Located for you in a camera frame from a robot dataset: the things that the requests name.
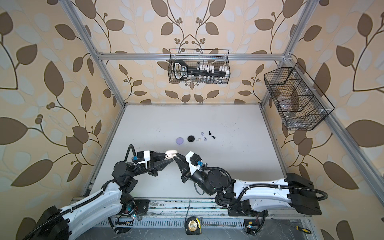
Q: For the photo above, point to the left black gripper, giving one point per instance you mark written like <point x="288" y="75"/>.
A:
<point x="153" y="167"/>

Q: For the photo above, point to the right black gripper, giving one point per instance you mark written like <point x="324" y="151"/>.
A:
<point x="185" y="168"/>

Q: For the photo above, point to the white earbud charging case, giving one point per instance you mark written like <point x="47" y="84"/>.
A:
<point x="170" y="154"/>

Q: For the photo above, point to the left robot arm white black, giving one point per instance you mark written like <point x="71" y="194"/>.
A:
<point x="114" y="198"/>

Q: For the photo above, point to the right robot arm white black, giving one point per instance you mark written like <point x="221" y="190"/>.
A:
<point x="293" y="191"/>

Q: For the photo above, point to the purple round charging case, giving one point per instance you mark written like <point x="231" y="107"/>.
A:
<point x="179" y="141"/>

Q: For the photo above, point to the black round charging case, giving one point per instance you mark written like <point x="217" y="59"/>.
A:
<point x="191" y="139"/>

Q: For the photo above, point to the yellow black tape measure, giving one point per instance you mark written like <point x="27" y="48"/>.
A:
<point x="193" y="226"/>

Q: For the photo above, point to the black socket set holder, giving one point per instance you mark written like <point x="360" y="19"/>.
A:
<point x="183" y="71"/>

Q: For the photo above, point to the yellow black screwdriver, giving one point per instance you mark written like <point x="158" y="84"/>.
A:
<point x="306" y="231"/>

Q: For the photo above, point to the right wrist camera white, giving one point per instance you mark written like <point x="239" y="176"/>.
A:
<point x="194" y="162"/>

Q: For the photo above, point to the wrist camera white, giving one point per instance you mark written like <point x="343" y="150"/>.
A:
<point x="194" y="162"/>
<point x="142" y="159"/>

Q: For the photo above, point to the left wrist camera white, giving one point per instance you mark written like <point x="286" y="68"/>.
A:
<point x="142" y="159"/>

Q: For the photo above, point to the back wire basket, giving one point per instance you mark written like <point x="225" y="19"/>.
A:
<point x="216" y="57"/>

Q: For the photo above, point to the wire basket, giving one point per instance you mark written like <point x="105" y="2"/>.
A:
<point x="216" y="57"/>
<point x="300" y="102"/>

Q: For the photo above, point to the right wire basket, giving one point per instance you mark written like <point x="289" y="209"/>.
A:
<point x="300" y="102"/>

